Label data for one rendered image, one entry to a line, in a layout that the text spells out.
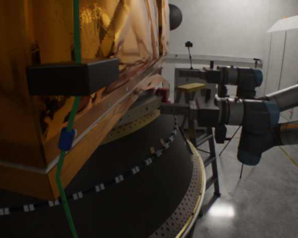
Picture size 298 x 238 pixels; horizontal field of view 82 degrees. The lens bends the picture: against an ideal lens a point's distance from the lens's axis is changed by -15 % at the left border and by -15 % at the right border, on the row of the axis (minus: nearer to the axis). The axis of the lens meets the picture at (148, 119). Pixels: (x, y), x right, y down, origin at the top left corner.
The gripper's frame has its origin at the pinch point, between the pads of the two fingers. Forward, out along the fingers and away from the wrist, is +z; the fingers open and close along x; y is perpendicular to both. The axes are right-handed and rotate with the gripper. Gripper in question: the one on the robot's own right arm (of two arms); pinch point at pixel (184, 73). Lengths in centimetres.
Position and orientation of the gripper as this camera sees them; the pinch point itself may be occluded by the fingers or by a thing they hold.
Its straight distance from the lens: 80.2
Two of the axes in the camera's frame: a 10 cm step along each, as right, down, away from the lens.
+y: 0.0, -9.4, -3.5
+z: -9.9, -0.4, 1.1
